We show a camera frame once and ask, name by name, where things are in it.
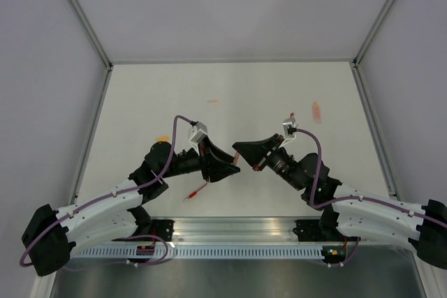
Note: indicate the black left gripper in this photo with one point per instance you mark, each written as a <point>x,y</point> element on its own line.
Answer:
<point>217,170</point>

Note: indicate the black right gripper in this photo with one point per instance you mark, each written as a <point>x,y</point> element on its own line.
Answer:
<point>255,152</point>

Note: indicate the orange highlighter pen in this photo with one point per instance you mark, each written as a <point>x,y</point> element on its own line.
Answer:
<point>236,158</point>

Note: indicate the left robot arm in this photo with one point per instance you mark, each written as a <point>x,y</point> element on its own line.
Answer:
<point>146,183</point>

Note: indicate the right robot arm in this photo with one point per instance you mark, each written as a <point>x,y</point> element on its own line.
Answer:
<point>348,211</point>

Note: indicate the red thin pen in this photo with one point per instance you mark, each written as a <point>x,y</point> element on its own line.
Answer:
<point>194,193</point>

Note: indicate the pencil shaped pink pen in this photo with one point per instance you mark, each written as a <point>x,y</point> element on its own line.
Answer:
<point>316,113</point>

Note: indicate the small orange cap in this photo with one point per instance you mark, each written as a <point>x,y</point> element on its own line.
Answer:
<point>164,138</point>

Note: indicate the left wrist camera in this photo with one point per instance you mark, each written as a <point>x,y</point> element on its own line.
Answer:
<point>197,133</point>

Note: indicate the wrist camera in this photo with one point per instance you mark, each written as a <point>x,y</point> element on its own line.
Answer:
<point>290,129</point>
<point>197,133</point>

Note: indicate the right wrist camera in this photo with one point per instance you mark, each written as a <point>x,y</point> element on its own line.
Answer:
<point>290,129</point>

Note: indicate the aluminium front rail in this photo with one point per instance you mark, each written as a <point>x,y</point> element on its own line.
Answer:
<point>234,229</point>

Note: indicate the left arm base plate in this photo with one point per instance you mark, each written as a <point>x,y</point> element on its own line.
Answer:
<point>162,228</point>

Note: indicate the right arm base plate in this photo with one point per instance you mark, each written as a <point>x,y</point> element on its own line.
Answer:
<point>315,230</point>

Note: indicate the white slotted cable duct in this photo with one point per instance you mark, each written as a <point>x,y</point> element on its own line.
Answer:
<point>213,252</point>

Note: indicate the left side table rail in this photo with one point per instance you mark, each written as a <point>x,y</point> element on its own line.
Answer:
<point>82,163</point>

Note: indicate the table rail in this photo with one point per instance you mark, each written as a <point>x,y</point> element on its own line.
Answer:
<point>82,163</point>
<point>376,134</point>

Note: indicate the right frame post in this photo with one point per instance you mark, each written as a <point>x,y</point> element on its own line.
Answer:
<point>373,31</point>

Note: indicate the frame post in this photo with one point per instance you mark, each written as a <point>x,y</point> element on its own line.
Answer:
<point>88,29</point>
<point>373,31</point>

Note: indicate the right side table rail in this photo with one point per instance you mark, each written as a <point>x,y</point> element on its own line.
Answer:
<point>376,134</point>

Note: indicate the left frame post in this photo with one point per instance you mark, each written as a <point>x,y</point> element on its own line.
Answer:
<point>88,29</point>

